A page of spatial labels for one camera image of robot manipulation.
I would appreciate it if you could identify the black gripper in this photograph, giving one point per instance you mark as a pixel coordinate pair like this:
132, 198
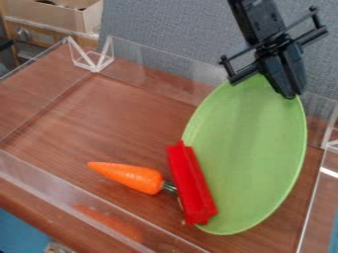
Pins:
278, 51

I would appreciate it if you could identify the green plastic plate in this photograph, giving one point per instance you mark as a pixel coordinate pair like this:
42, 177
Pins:
249, 136

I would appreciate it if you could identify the orange toy carrot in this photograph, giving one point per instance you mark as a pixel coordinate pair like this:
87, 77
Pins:
139, 178

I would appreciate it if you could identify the red plastic block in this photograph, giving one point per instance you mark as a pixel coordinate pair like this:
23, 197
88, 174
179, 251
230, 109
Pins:
194, 194

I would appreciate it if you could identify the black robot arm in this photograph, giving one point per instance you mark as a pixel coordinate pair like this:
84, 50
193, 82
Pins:
247, 58

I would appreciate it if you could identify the cardboard box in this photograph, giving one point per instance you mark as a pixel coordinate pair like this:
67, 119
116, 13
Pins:
74, 15

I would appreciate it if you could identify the wooden shelf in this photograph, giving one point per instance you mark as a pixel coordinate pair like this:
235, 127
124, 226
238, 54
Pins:
34, 37

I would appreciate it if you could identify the clear acrylic tray wall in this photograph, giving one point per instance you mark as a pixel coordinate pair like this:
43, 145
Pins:
66, 116

